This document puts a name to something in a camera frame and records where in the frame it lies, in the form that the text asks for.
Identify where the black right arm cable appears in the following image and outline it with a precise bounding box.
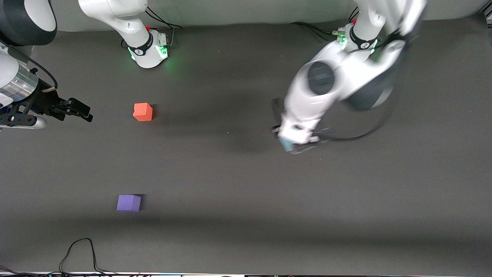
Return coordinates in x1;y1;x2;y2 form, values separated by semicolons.
0;40;59;90

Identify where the black left base cable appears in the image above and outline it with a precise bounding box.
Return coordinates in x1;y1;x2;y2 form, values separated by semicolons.
289;8;360;42

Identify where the thin black looped cable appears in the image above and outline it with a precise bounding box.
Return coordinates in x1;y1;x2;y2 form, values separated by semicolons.
58;238;118;276

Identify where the purple foam block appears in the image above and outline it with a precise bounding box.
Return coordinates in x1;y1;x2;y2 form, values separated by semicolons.
116;194;142;212

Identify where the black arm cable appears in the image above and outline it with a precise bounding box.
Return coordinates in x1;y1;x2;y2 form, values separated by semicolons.
325;31;409;143
0;40;59;90

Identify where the black base cable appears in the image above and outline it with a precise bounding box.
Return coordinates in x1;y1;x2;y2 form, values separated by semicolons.
145;6;183;47
289;8;360;42

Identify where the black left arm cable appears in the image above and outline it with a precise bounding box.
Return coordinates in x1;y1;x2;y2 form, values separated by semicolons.
325;31;409;143

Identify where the black right base cable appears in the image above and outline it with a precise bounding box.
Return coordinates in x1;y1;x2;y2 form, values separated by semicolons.
145;6;183;47

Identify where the orange foam block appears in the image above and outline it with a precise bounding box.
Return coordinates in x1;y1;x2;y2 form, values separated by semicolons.
133;103;153;122

